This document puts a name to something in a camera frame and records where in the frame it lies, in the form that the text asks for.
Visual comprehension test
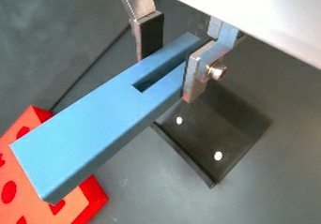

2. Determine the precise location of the black curved holder stand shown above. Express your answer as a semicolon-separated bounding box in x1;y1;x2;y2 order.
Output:
149;81;271;187

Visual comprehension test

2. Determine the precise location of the blue double-square block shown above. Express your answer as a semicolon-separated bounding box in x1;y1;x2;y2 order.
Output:
9;33;200;204

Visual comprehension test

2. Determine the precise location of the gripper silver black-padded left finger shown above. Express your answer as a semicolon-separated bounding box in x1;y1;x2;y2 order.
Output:
120;0;164;60

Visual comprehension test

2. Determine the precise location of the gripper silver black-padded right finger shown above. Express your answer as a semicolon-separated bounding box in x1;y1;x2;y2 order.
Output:
181;17;239;103

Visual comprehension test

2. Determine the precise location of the red foam shape board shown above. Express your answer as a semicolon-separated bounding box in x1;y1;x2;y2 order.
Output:
0;105;111;224

